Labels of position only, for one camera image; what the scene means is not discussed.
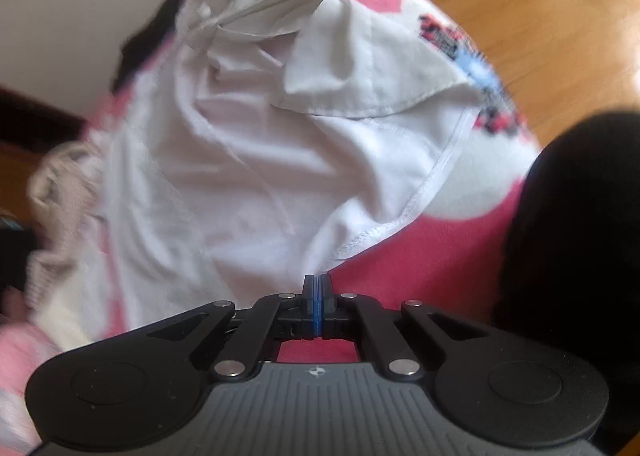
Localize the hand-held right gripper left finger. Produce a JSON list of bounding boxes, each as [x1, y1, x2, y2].
[[147, 274, 319, 381]]

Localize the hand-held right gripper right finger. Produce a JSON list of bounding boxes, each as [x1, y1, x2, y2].
[[319, 273, 489, 380]]

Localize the white button shirt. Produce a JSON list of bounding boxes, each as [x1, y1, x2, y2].
[[97, 0, 476, 334]]

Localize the black folded clothes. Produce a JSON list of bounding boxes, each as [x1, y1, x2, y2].
[[112, 0, 184, 90]]

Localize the pink floral blanket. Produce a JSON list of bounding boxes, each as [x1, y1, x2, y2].
[[85, 0, 546, 365]]

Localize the white knit sweater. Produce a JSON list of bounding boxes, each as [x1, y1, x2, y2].
[[34, 286, 102, 353]]

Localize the person's dark clothing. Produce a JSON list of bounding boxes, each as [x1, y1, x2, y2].
[[492, 108, 640, 437]]

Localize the pink checkered cloth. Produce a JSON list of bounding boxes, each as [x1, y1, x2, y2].
[[27, 141, 111, 308]]

